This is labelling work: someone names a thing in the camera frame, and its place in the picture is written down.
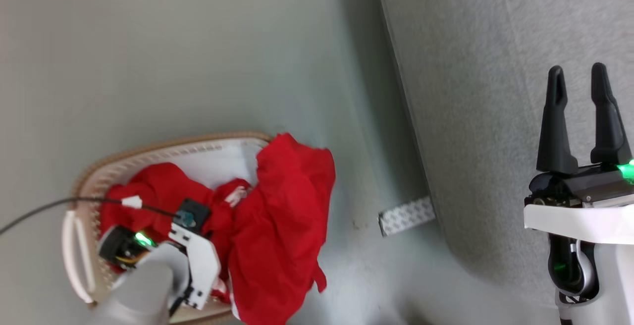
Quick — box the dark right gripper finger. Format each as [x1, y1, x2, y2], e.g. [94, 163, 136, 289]
[590, 62, 633, 165]
[536, 65, 579, 173]

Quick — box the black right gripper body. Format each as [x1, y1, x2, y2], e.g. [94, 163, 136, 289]
[525, 160, 634, 206]

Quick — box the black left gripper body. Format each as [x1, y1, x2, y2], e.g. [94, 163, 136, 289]
[98, 224, 155, 269]

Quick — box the red garment with white trim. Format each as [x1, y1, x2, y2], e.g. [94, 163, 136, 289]
[99, 133, 337, 325]

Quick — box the white laundry basket brown rim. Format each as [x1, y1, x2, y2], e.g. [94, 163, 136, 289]
[62, 132, 274, 325]

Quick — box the grey fabric sofa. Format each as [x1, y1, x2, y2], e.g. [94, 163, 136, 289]
[374, 0, 634, 312]

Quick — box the white patterned strip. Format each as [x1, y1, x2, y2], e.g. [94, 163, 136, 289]
[378, 196, 437, 237]

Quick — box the thin black cable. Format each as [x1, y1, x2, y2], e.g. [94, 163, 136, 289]
[0, 196, 183, 236]

